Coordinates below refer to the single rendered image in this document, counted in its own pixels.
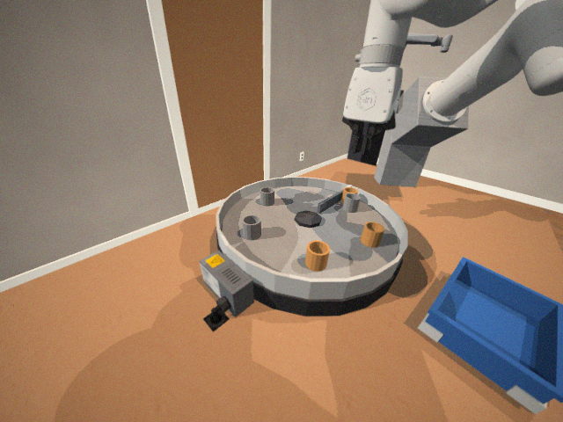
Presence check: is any bronze bushing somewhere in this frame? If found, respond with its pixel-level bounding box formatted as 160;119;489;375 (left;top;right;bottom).
341;187;358;203
361;222;384;248
305;241;330;272

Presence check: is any blue shallow tray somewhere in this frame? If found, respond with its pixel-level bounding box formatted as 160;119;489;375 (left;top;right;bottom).
418;257;563;414

